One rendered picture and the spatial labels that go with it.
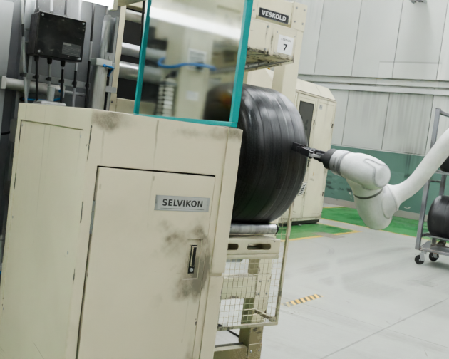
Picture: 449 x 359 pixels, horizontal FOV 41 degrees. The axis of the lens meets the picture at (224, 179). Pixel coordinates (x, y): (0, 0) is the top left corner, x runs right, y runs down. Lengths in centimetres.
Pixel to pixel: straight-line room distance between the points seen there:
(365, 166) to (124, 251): 90
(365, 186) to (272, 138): 43
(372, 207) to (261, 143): 47
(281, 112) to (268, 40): 56
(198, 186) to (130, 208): 18
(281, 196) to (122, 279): 105
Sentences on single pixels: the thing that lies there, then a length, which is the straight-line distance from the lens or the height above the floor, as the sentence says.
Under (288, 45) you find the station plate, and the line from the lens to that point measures 284.
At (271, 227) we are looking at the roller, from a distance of 242.
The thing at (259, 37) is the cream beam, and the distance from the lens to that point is 274.
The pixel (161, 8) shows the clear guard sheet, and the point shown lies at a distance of 189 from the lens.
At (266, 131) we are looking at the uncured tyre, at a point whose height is 128.
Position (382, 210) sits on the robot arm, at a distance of 205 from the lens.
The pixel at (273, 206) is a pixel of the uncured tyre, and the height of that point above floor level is 100.
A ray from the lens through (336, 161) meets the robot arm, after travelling 204.
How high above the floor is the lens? 124
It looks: 4 degrees down
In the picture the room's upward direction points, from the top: 7 degrees clockwise
